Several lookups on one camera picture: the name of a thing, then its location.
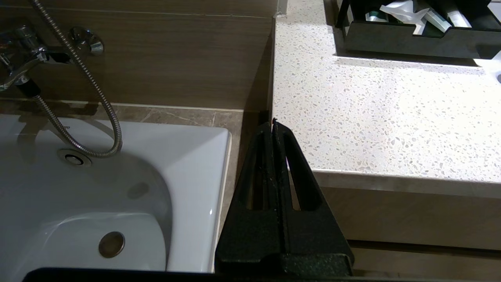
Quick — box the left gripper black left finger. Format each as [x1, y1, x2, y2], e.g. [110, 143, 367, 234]
[215, 122, 283, 271]

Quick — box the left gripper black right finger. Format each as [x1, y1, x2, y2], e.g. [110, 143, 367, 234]
[274, 119, 353, 271]

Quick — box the black box drawer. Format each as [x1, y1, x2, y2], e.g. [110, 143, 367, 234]
[336, 0, 501, 59]

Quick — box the small packet with pink item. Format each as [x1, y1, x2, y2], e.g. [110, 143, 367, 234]
[379, 0, 430, 25]

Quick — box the long packet large green label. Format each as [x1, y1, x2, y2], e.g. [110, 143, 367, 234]
[425, 10, 453, 33]

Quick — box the long packet small green mark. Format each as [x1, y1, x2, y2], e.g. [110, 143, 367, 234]
[446, 9, 473, 28]

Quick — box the white bathtub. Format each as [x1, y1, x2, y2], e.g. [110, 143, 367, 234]
[0, 114, 232, 282]

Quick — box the wooden vanity cabinet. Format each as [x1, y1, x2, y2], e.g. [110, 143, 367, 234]
[311, 170, 501, 282]

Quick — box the bathtub drain plug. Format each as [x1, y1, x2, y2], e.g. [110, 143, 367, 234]
[98, 231, 126, 259]

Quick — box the white sink basin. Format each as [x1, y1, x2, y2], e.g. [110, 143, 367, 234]
[476, 51, 501, 85]

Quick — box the chrome bathtub mixer tap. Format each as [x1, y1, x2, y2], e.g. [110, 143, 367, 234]
[0, 25, 105, 94]

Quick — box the metal shower hose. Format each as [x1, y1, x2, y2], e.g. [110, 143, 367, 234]
[29, 0, 123, 158]

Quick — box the bathtub overflow ring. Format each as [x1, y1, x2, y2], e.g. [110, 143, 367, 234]
[56, 148, 93, 168]

